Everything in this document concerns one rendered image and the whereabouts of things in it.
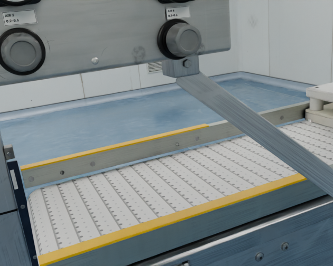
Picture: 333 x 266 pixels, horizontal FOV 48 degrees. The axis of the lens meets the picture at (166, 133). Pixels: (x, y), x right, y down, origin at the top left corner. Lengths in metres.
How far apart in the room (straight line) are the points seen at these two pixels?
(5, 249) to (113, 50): 0.48
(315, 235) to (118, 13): 0.39
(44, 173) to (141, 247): 0.28
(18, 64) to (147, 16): 0.11
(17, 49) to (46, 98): 5.17
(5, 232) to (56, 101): 4.81
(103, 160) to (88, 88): 4.85
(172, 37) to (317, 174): 0.21
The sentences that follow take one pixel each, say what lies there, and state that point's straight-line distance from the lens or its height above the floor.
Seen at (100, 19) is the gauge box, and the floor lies 1.16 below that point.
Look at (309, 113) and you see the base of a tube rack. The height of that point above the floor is 0.93.
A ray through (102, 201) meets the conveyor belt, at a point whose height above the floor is 0.91.
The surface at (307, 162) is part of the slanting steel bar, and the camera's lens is 0.41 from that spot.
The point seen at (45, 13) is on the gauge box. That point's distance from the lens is 0.30.
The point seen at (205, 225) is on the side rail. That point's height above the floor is 0.93.
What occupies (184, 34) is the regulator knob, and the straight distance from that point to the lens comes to 0.30.
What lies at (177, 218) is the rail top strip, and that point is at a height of 0.95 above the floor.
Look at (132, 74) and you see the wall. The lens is 5.63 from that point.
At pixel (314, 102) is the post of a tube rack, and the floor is 0.95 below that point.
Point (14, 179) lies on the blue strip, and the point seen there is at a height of 0.93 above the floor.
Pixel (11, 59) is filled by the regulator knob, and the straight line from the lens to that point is 0.27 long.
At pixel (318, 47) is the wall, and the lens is 5.01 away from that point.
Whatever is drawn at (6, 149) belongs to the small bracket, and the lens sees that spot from 0.64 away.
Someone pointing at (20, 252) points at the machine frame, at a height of 0.80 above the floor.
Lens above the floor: 1.16
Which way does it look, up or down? 18 degrees down
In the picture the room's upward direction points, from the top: 6 degrees counter-clockwise
